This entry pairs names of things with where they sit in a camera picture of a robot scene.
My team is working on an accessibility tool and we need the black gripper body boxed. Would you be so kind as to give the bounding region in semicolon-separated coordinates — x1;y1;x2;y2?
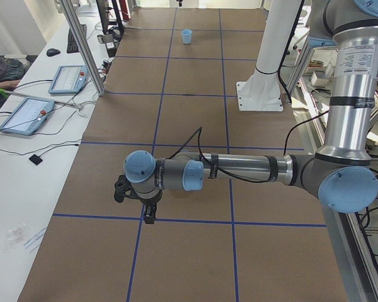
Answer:
139;190;163;208

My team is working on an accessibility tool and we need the light blue plastic cup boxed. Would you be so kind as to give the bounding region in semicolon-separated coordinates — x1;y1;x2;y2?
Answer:
181;29;192;45

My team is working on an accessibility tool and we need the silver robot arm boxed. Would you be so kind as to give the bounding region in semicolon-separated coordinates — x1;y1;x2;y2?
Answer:
114;1;378;224

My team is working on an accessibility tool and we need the small black square pad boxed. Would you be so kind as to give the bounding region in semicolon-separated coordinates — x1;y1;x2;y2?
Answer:
28;154;43;165

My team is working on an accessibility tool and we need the upper blue teach pendant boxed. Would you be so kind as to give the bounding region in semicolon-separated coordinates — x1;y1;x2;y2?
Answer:
48;65;88;95

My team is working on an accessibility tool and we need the blue teach pendant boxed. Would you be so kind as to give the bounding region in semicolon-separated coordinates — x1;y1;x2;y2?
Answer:
48;65;88;95
0;97;55;136

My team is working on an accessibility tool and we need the lower blue teach pendant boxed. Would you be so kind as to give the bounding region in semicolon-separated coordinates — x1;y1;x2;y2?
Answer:
0;97;55;136

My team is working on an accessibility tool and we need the black keyboard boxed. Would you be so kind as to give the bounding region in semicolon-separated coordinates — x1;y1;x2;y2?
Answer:
66;24;87;53

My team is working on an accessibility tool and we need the black computer mouse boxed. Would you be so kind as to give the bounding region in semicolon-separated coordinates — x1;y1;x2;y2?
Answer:
46;48;61;57

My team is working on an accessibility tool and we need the seated person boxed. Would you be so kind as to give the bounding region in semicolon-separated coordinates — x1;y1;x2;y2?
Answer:
0;57;25;91

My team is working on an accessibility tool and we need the black computer monitor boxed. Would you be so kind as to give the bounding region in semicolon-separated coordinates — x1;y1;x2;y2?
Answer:
96;0;124;36

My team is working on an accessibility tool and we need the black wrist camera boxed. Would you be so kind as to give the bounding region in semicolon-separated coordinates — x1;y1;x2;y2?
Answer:
114;174;137;203

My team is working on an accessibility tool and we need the black camera cable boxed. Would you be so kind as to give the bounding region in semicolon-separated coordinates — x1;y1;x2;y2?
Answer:
166;126;272;183

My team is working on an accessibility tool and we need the white pole base plate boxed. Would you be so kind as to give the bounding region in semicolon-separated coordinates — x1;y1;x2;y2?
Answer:
236;70;284;112

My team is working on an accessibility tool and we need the green handled metal rod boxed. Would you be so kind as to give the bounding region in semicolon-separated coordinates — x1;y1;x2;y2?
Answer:
0;88;83;109

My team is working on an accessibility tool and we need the aluminium frame post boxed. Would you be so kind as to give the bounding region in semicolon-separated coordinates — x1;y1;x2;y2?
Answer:
59;0;105;96

